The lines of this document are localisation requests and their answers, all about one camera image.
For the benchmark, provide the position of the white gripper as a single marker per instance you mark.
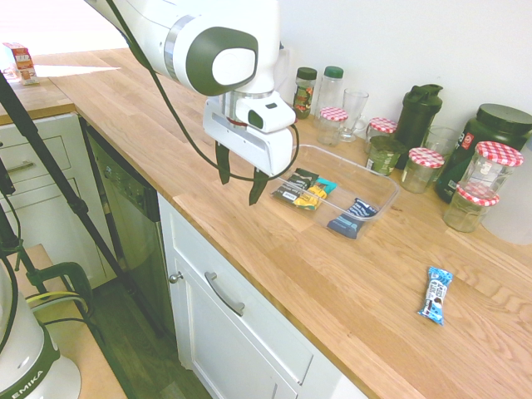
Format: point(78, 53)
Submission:
point(249, 145)

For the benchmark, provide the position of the light blue protein bar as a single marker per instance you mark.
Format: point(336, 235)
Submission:
point(435, 295)

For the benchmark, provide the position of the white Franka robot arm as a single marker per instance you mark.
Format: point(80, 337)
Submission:
point(232, 25)

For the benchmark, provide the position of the black snack bar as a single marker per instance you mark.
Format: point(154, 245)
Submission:
point(286, 194)

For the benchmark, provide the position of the striped dark snack bar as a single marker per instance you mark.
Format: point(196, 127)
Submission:
point(303, 179)

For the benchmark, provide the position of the yellow snack bar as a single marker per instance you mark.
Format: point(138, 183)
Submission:
point(309, 198)

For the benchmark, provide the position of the teal snack bar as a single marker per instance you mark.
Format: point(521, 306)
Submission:
point(325, 185)

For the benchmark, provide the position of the navy snack bar pale print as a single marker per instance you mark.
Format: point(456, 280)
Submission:
point(347, 226)

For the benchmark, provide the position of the navy snack bar white text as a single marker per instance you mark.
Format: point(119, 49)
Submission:
point(362, 208)

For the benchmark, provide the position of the clear plastic container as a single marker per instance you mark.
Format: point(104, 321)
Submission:
point(374, 183)

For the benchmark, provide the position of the large dark protein powder tub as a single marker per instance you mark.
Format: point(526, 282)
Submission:
point(498, 124)

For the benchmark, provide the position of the spice jar with dark lid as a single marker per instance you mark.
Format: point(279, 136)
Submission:
point(304, 93)

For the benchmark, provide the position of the glass jar red checked lid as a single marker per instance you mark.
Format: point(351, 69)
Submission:
point(467, 212)
point(422, 170)
point(332, 124)
point(382, 126)

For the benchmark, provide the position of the stainless steel dishwasher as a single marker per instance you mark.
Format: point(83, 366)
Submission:
point(124, 208)

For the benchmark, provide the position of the round metal cabinet knob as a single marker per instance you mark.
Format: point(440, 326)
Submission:
point(176, 277)

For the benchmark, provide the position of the clear bottle with green lid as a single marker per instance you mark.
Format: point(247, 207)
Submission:
point(330, 89)

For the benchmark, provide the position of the tall clear drinking glass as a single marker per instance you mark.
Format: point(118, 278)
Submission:
point(355, 108)

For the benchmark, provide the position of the white drawer cabinet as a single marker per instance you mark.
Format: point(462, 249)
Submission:
point(232, 353)

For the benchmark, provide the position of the dark green shaker bottle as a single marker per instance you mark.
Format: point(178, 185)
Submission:
point(417, 116)

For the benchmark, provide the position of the dark green clamp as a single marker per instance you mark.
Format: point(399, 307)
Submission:
point(79, 276)

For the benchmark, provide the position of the white cabinet with drawers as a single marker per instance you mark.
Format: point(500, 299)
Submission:
point(50, 208)

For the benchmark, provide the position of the short clear glass tumbler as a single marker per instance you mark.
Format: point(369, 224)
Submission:
point(442, 139)

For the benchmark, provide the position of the orange and white carton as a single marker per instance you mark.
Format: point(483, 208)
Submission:
point(23, 62)

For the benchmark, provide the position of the large jar red checked lid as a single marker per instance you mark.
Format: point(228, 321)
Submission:
point(492, 166)

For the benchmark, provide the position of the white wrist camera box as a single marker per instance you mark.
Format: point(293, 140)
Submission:
point(278, 116)

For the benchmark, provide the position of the black camera tripod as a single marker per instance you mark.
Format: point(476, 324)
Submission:
point(54, 166)

